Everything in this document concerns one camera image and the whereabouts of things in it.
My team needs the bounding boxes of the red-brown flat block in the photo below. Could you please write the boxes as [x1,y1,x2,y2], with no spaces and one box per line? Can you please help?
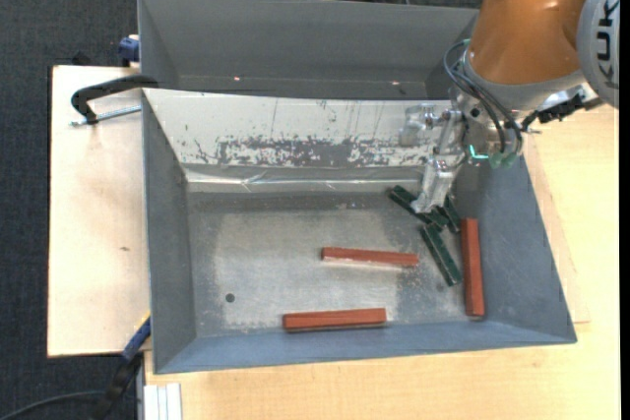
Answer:
[459,216,486,319]
[320,246,421,270]
[282,307,389,334]

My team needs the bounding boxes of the grey metal bin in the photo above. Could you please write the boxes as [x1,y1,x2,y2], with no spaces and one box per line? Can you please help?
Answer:
[136,0,578,375]

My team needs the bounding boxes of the dark green flat block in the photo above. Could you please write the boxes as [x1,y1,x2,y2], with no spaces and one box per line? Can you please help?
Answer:
[419,222,465,287]
[387,184,450,228]
[441,194,463,233]

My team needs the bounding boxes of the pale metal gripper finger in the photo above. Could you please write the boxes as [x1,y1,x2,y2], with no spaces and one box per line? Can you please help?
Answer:
[410,167,444,214]
[431,157,461,209]

